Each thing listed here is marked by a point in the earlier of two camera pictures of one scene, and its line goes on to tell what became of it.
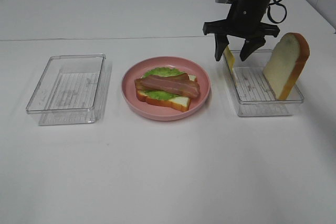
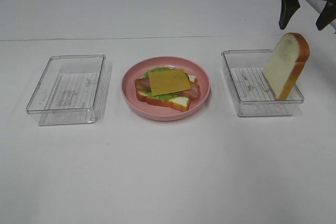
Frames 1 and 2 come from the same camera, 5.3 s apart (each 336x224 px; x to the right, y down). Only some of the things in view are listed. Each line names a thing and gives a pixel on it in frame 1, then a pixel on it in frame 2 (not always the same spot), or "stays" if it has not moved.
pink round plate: x=157 y=112 stays
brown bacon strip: x=137 y=81 -> x=143 y=84
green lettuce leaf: x=161 y=72 stays
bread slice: x=179 y=102 stays
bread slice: x=286 y=65 stays
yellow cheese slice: x=231 y=60 -> x=168 y=82
